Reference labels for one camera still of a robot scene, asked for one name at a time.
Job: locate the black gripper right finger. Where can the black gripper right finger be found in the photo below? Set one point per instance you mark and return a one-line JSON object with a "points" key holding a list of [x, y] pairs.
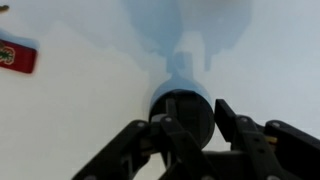
{"points": [[277, 149]]}

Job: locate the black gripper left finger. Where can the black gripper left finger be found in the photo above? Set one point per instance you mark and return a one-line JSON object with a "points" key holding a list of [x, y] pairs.
{"points": [[132, 148]]}

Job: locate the red key fob with keys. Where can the red key fob with keys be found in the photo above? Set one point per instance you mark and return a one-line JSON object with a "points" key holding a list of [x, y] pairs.
{"points": [[18, 53]]}

